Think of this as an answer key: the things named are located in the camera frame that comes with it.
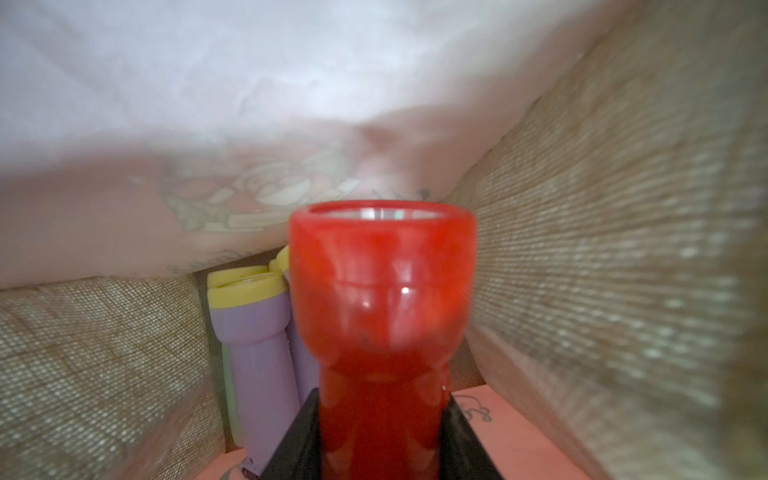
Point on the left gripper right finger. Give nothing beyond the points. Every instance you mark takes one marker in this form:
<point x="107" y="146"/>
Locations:
<point x="462" y="455"/>

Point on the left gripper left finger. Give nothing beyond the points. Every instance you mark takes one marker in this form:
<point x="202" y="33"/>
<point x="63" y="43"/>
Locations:
<point x="298" y="456"/>

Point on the purple flashlight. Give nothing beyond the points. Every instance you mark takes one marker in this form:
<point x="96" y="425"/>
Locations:
<point x="250" y="311"/>
<point x="306" y="366"/>

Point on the red flashlight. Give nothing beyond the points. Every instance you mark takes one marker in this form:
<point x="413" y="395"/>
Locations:
<point x="382" y="293"/>

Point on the red jute tote bag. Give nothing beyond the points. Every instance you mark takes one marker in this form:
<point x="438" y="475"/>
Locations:
<point x="614" y="153"/>

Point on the pale green flashlight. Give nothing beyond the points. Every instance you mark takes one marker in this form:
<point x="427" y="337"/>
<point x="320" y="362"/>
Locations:
<point x="232" y="410"/>

